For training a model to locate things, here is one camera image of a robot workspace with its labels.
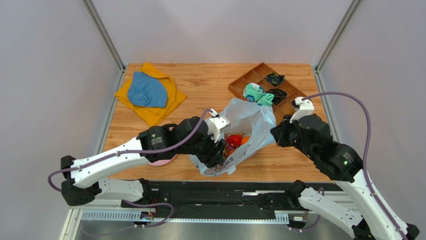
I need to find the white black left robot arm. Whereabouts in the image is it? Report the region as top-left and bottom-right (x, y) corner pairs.
(61, 116), (230, 206)

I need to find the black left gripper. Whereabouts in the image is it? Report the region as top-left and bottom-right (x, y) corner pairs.
(177, 128), (227, 169)

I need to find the wooden divided tray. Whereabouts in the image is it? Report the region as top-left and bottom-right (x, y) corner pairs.
(228, 63), (307, 124)

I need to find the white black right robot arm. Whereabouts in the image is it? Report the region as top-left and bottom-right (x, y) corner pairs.
(270, 114), (420, 240)

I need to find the red yellow pear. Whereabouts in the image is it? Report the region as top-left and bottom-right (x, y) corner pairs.
(239, 136), (250, 146)

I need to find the teal blue sock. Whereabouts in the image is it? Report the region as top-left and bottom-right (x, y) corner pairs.
(256, 93), (275, 107)

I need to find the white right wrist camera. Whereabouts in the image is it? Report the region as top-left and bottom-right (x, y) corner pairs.
(289, 96), (315, 123)

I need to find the blue cloth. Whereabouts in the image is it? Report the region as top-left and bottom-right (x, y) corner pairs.
(127, 71), (168, 108)

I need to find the aluminium frame rail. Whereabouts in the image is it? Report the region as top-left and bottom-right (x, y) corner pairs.
(82, 0), (126, 73)

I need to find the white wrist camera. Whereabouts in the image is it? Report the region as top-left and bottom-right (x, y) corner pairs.
(289, 96), (315, 123)
(204, 109), (231, 143)

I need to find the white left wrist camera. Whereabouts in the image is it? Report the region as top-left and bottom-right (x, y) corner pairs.
(204, 109), (231, 143)

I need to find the black patterned sock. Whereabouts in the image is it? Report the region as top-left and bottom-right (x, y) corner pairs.
(265, 72), (286, 87)
(266, 88), (288, 105)

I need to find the purple grapes bunch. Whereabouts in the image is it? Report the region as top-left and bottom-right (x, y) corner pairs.
(223, 143), (235, 160)

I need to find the light blue plastic bag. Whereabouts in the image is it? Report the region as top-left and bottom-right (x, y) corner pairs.
(189, 98), (277, 177)

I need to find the pink plate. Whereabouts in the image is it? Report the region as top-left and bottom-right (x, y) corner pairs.
(148, 158), (173, 167)

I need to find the red strawberry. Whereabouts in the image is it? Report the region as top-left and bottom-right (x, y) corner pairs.
(226, 134), (243, 149)

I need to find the teal white sock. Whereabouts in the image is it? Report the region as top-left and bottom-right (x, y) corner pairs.
(242, 82), (266, 103)

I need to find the white cable duct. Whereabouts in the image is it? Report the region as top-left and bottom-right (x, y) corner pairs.
(79, 209), (290, 225)

